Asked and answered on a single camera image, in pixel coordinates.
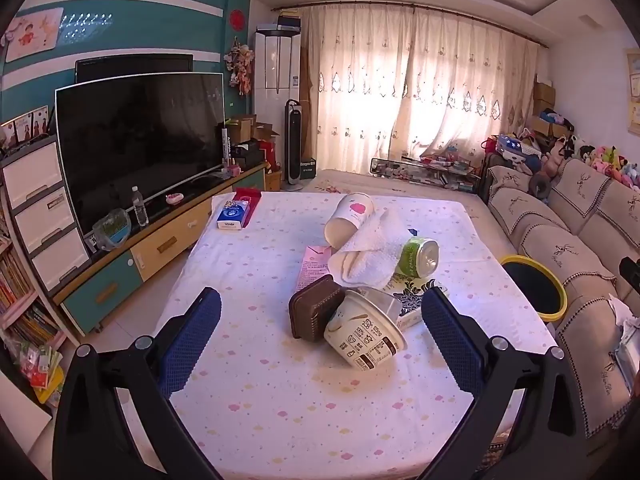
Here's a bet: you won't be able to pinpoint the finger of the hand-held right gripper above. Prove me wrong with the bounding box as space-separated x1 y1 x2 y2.
619 256 640 293

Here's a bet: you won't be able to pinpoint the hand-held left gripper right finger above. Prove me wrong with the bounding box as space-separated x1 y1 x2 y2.
417 287 588 480

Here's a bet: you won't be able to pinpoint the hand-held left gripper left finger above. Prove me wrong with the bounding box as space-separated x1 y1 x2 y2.
52 287 222 480

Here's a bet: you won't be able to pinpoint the white food cup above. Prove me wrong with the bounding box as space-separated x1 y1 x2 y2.
323 287 407 371

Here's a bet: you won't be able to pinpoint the yellow-rimmed black trash bin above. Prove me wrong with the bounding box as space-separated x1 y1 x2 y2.
498 255 568 323

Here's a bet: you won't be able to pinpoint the green drink can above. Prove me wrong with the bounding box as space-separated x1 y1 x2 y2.
395 236 441 279

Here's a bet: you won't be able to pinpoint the white towel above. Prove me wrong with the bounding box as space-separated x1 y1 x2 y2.
327 207 416 291

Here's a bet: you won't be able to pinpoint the brown plastic box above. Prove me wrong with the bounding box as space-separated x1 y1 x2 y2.
288 274 347 343

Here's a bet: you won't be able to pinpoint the pink carton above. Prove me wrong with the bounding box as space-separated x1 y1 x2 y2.
298 245 333 293

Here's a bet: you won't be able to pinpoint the white pink-print paper cup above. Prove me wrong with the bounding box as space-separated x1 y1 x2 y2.
324 192 376 246

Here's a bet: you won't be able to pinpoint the crumpled white paper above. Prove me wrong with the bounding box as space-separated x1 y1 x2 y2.
610 296 638 326

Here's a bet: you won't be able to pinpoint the pale green tissue pack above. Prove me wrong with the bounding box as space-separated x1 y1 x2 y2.
612 320 640 391

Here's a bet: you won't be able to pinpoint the beige sofa with deer covers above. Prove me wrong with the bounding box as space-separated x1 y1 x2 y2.
477 157 640 441

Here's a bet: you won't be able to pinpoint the white dotted tablecloth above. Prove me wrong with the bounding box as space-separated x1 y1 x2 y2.
117 191 560 480

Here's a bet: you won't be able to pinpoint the teal and yellow TV cabinet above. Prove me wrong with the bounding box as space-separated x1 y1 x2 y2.
52 160 268 336

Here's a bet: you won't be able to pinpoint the row of plush toys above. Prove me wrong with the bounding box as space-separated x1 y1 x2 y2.
575 142 640 188

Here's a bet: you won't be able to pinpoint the grey neck pillow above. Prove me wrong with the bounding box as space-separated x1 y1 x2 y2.
530 172 553 200

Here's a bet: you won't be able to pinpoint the large pink plush toy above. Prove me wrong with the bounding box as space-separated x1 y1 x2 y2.
542 137 568 178

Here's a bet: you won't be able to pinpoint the blue tissue pack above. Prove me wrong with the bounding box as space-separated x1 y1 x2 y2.
216 200 251 231

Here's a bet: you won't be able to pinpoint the clear container with green contents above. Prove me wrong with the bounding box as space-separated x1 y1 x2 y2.
92 208 132 252

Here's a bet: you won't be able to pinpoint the clear water bottle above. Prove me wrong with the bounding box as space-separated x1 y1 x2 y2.
131 186 150 227

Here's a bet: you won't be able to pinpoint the pile of red-green packets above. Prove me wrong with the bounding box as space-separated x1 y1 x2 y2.
22 345 63 406

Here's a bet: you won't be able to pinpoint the red flat packet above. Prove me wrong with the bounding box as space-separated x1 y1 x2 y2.
233 187 263 231

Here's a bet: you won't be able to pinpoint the star-patterned bag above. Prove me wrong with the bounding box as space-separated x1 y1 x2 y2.
492 134 543 173

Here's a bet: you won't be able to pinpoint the glass coffee table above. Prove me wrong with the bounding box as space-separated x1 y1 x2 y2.
370 156 483 193

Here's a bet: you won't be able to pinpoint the shelf of books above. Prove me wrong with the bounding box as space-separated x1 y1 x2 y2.
0 195 68 361

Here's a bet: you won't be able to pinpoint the stack of cardboard boxes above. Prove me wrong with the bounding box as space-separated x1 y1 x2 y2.
530 80 571 138

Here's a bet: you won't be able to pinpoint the black box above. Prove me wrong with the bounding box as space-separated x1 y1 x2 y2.
235 140 266 171

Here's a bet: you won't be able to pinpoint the white drawer unit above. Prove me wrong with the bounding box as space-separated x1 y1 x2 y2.
0 135 92 301

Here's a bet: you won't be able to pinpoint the red bag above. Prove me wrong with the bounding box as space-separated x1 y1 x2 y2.
260 141 281 171

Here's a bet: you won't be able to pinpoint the large curved black television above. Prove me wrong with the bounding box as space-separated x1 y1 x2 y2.
54 72 226 236

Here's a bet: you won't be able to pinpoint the open cardboard box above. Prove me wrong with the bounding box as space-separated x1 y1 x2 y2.
225 115 281 143

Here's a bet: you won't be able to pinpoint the black tower fan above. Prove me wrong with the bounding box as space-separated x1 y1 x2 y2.
285 100 304 192

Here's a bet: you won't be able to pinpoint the leaning cardboard sheet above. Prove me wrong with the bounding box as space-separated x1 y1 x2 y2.
300 60 321 161

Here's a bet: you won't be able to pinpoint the cream embroidered curtains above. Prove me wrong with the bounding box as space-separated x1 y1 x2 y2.
297 5 543 181

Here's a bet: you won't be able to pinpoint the white standing air conditioner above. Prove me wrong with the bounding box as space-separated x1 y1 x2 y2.
254 25 302 193

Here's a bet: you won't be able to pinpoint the row of photo frames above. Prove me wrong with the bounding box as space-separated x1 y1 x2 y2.
0 106 51 151

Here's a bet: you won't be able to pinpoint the flat black television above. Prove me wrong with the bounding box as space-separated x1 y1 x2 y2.
75 53 194 85

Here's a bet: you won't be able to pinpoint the hanging flower decoration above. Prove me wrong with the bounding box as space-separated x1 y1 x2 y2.
224 37 257 96

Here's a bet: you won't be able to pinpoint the dark curtain rod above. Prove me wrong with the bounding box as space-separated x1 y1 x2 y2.
272 2 548 51

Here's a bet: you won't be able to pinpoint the wall poster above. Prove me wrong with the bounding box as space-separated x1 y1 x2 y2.
4 7 65 63

